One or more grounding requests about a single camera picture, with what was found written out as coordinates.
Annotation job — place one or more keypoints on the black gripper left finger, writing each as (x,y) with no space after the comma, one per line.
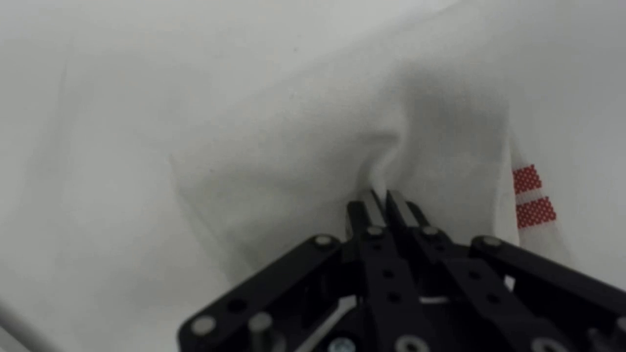
(365,260)

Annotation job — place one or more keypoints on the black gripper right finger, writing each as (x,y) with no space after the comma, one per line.
(470,274)

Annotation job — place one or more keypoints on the white towel with red stripes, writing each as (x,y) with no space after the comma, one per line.
(294,143)

